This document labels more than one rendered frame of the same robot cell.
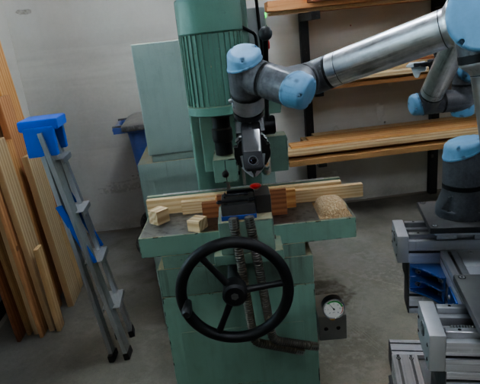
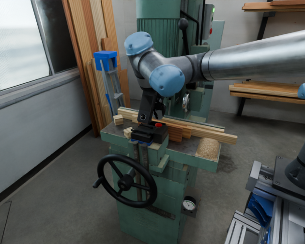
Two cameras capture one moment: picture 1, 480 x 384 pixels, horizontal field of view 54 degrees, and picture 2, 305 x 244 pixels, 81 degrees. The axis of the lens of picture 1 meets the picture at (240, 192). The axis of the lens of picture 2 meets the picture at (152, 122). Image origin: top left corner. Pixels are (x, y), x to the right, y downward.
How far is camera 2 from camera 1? 0.64 m
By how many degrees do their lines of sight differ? 24
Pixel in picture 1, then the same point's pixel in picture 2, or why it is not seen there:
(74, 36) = not seen: hidden behind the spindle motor
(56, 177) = (105, 81)
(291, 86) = (156, 78)
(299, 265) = (177, 173)
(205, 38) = (146, 22)
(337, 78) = (210, 75)
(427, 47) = not seen: outside the picture
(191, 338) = not seen: hidden behind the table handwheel
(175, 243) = (116, 139)
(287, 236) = (173, 157)
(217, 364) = (132, 196)
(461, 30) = not seen: outside the picture
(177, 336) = (115, 178)
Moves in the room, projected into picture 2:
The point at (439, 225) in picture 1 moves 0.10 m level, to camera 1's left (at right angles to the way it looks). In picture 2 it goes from (281, 184) to (254, 177)
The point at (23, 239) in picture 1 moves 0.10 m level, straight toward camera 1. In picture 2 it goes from (100, 101) to (99, 104)
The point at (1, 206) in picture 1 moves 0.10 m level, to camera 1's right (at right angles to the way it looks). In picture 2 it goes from (93, 86) to (100, 87)
